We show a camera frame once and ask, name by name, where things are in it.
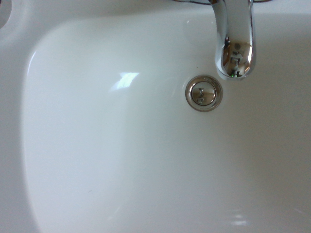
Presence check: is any chrome sink drain stopper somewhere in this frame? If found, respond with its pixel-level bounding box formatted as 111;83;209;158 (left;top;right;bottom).
185;74;224;113

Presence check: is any white ceramic sink basin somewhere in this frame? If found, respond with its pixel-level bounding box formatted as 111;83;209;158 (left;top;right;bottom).
0;0;311;233

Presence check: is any chrome sink faucet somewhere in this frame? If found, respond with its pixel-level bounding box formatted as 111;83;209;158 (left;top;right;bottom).
173;0;274;81

